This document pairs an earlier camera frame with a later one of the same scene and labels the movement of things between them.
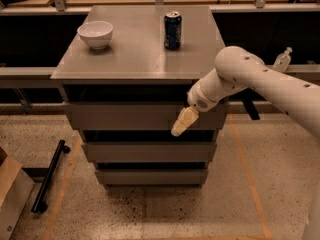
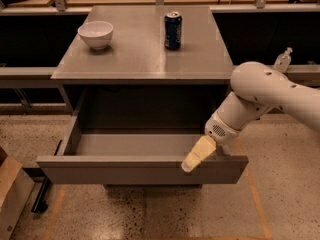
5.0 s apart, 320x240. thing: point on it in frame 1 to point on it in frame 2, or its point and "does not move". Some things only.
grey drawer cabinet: (125, 72) does not move
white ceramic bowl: (97, 34) does not move
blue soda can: (172, 30) does not move
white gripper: (199, 100) to (220, 129)
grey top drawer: (139, 116) to (132, 157)
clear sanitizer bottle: (283, 60) does not move
